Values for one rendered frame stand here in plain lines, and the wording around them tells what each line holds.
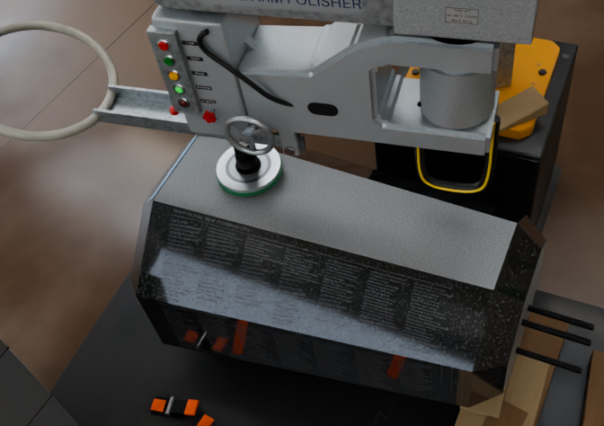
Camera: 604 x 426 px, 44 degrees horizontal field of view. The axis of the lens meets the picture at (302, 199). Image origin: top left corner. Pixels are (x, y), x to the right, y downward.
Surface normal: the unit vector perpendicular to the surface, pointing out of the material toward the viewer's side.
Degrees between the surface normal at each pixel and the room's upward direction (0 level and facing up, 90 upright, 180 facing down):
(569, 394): 0
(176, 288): 45
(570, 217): 0
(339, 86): 90
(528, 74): 0
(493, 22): 90
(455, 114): 90
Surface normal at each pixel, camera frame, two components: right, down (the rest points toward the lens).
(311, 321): -0.36, 0.08
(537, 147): -0.13, -0.62
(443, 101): -0.48, 0.72
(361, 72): -0.28, 0.77
